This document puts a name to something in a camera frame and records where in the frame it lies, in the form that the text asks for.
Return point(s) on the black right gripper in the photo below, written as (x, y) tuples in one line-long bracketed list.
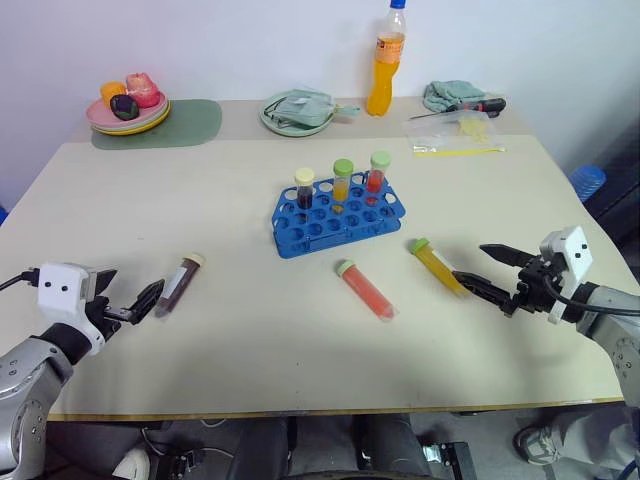
[(537, 290)]

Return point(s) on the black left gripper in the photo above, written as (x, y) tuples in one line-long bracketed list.
[(100, 315)]

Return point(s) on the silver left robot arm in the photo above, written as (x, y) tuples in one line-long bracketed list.
[(30, 380)]

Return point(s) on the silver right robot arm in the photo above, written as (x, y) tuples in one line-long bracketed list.
[(617, 330)]

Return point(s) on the dark liquid tube cream cap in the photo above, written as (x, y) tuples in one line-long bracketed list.
[(304, 190), (175, 287)]

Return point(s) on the yellow liquid tube green cap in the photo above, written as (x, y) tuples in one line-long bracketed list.
[(440, 267), (342, 182)]

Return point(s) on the red liquid tube green cap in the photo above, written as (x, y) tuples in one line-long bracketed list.
[(376, 177), (367, 292)]

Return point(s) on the blue test tube rack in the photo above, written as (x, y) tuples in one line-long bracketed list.
[(320, 225)]

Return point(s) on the blue ribbed container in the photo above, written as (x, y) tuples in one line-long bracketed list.
[(587, 182)]

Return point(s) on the clear zip bag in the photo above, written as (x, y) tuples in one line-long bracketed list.
[(450, 135)]

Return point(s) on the black furniture piece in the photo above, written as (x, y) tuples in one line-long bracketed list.
[(620, 190)]

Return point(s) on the black red screwdriver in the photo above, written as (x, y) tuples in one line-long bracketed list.
[(480, 105)]

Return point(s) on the yellow plate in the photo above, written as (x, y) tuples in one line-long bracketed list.
[(150, 124)]

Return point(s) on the white shoe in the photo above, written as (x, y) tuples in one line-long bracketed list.
[(131, 462)]

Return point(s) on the grey white sneaker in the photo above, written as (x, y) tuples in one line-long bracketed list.
[(535, 445)]

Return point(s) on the pink plate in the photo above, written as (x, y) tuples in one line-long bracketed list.
[(102, 114)]

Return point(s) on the green placemat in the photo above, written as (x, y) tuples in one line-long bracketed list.
[(195, 125)]

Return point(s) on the purple toy eggplant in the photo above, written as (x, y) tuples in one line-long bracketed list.
[(124, 107)]

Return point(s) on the teal cloth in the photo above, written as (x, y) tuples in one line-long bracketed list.
[(452, 92)]

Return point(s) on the grey trouser leg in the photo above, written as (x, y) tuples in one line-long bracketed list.
[(595, 435)]

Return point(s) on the orange toy fruit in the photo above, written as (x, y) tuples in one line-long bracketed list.
[(111, 91)]

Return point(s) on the pink toy fruit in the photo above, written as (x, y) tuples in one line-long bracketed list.
[(144, 90)]

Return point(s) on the orange soda plastic bottle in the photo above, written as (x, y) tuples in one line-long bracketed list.
[(384, 75)]

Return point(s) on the light green plate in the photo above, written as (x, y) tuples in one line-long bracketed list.
[(290, 129)]

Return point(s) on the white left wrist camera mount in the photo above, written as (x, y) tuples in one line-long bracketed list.
[(57, 295)]

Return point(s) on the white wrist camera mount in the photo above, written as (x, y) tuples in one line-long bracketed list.
[(575, 257), (57, 295)]

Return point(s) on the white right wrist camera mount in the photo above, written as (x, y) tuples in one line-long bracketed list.
[(575, 257)]

